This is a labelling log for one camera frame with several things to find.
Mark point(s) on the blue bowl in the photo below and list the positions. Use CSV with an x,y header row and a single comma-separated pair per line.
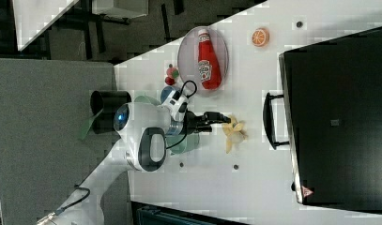
x,y
165,92

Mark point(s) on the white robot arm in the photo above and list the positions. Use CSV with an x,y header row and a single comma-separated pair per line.
x,y
142,128

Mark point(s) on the black cylindrical pot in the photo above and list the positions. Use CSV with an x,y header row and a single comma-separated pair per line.
x,y
104,105

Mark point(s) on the red plush ketchup bottle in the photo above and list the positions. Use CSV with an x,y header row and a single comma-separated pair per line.
x,y
208,64

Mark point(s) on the pink plush strawberry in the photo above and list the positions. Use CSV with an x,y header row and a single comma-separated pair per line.
x,y
172,72

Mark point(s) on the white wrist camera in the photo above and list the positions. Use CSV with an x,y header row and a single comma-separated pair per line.
x,y
177,104

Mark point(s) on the green slotted spatula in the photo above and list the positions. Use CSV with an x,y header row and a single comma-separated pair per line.
x,y
87,125

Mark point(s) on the grey round plate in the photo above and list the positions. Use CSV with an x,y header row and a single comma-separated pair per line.
x,y
187,58

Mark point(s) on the red plush strawberry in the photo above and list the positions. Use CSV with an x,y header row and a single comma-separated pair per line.
x,y
170,81

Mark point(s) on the green oval colander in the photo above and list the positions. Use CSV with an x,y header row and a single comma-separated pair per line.
x,y
147,100

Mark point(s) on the orange slice toy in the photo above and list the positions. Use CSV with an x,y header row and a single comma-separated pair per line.
x,y
260,37

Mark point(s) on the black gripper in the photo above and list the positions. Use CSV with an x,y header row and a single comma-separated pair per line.
x,y
201,123

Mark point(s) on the black toaster oven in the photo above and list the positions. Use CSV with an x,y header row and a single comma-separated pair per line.
x,y
332,95

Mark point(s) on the green mug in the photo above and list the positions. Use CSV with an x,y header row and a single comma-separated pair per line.
x,y
178,145

